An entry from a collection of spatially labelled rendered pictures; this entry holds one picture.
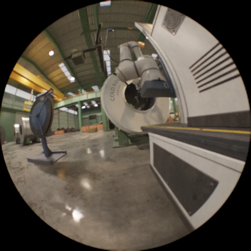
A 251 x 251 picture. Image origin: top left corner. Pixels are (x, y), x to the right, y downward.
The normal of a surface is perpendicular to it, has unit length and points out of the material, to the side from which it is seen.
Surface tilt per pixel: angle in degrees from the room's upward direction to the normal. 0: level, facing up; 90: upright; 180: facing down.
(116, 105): 90
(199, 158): 90
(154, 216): 0
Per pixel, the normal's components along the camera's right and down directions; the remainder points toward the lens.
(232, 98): -0.99, 0.12
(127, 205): -0.12, -0.99
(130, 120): 0.13, 0.00
